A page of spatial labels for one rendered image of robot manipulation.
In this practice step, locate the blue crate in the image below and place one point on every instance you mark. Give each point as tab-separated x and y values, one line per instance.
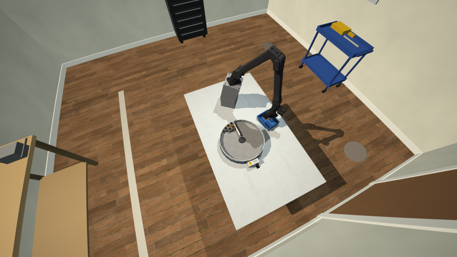
268	124

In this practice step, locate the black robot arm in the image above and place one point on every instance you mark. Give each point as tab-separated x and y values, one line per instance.
278	59

